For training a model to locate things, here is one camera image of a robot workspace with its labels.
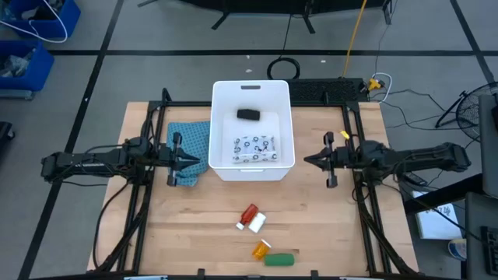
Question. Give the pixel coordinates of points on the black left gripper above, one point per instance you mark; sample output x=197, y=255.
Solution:
x=171, y=158

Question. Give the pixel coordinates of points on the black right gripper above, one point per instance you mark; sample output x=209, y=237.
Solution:
x=338, y=158

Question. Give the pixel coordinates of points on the white printed Vakly pouch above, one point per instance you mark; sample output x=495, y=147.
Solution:
x=254, y=149

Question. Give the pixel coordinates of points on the black rectangular block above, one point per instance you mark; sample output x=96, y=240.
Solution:
x=248, y=114

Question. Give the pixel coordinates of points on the red pill bottle white cap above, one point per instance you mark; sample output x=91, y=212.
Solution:
x=249, y=214

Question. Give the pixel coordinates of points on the green bandage roll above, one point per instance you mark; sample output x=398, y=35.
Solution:
x=279, y=260

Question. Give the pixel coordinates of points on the orange transparent pill bottle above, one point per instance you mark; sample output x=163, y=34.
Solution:
x=260, y=250

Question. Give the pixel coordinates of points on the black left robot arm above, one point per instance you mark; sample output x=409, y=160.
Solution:
x=97, y=159

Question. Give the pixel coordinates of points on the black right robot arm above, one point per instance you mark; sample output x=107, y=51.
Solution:
x=428, y=155

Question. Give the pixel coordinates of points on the white perforated plastic basket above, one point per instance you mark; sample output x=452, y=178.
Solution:
x=218, y=116

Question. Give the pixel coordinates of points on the blue storage bin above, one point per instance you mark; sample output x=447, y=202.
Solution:
x=58, y=23
x=39, y=74

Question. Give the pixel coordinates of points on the teal patterned cloth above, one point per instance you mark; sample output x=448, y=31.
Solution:
x=194, y=136

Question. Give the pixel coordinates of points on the yellow tag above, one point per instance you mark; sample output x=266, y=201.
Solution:
x=344, y=134

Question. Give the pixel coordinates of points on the yellow power plug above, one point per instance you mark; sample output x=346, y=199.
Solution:
x=374, y=83

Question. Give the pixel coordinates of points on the black power brick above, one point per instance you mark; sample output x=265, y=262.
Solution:
x=415, y=179

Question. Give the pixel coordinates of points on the white paper box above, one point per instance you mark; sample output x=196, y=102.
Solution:
x=435, y=223

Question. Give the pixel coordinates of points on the black floor fan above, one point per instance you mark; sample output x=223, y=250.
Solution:
x=468, y=113

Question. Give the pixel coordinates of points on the black partition panel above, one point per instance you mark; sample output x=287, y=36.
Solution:
x=272, y=4

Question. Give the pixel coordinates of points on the white round cup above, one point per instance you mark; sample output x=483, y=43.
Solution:
x=458, y=249

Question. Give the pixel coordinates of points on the grey monitor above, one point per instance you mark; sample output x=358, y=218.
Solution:
x=489, y=155

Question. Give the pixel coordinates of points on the black side desk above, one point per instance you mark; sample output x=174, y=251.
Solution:
x=480, y=218

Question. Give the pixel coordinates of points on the black keyboard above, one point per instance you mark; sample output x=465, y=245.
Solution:
x=491, y=253

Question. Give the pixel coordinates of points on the black aluminium table frame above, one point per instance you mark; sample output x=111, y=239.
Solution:
x=186, y=103

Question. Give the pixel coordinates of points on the black table edge bracket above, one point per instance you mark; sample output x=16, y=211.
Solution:
x=200, y=273
x=314, y=274

